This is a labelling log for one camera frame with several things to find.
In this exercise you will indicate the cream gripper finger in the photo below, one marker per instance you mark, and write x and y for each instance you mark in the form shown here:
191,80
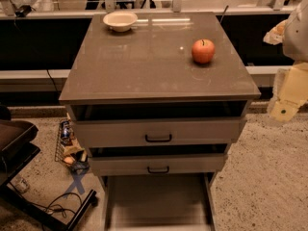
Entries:
290,92
275,35

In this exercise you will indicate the red apple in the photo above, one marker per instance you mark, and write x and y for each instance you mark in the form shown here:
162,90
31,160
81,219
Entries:
203,51

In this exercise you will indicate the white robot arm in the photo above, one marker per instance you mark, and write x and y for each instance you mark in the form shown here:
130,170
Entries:
295,38

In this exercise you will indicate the top grey drawer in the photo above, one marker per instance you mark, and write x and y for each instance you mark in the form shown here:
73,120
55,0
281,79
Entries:
151,132

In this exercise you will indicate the grey drawer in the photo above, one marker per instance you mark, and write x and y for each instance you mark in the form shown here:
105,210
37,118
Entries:
169,164
151,132

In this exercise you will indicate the middle grey drawer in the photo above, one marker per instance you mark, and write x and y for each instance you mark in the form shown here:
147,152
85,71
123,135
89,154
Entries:
169,164

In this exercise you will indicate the grey drawer cabinet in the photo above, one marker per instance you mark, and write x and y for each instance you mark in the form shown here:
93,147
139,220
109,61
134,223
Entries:
148,72

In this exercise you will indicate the open bottom drawer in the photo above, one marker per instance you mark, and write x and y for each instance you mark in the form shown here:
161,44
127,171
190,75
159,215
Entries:
171,202

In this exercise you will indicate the white bowl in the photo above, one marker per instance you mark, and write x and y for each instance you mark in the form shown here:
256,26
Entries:
120,21

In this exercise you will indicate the blue soda can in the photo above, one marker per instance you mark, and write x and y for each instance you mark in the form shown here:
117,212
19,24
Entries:
65,131

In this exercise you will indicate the black power adapter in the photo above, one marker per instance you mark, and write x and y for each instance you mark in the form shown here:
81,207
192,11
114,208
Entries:
23,11

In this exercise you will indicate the wire basket with items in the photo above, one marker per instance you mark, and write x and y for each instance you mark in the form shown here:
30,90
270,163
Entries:
71,154

